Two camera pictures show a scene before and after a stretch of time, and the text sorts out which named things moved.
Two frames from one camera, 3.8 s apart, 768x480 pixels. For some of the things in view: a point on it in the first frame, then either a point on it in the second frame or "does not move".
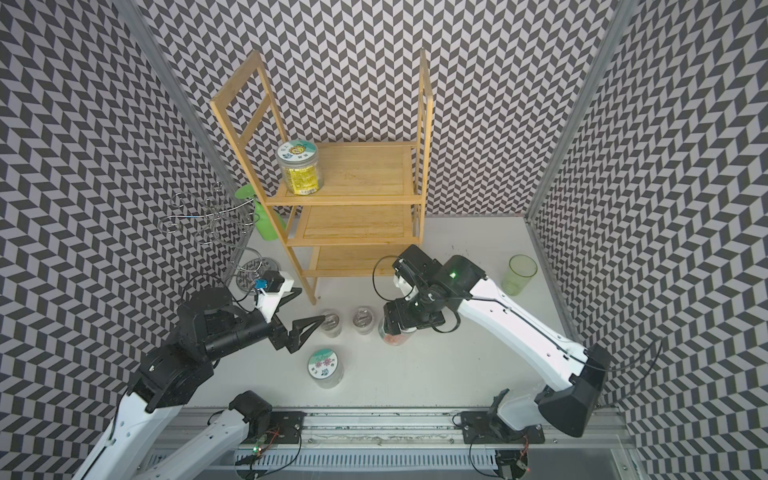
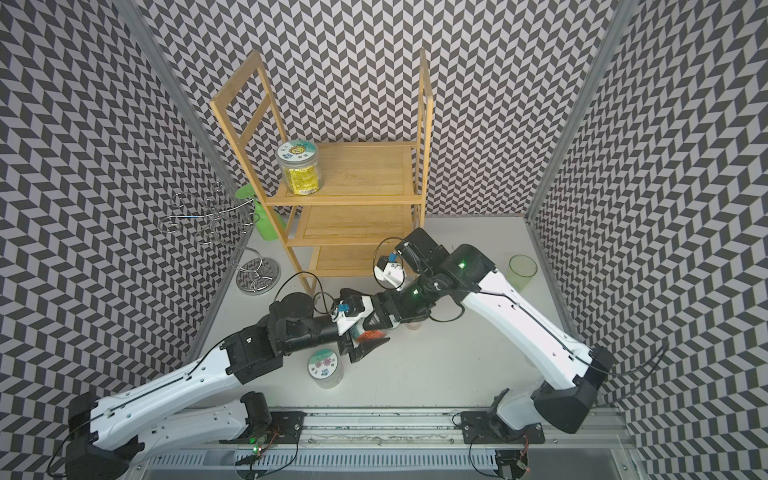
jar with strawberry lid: x=393 y=339 to x=358 y=334
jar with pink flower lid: x=325 y=369 does not move
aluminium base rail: x=427 y=445 does not move
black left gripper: x=294 y=339 to x=345 y=346
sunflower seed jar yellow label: x=300 y=166 does not move
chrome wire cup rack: x=224 y=219 does not move
